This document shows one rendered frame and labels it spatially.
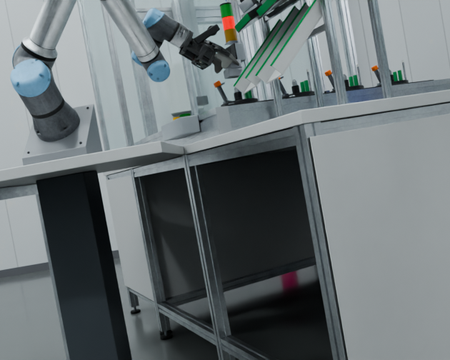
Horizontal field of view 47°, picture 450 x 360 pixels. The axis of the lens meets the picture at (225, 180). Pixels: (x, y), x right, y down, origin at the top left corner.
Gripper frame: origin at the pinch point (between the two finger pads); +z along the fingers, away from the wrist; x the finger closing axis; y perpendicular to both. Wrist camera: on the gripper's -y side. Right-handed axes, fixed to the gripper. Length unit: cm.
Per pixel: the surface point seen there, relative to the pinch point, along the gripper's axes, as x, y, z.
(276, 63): 48, 17, -4
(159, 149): 45, 53, -23
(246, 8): 29.8, -3.1, -12.7
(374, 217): 75, 51, 22
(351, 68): -61, -65, 84
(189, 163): 2.8, 42.2, -1.1
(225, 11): -17.0, -25.9, -6.6
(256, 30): -105, -78, 38
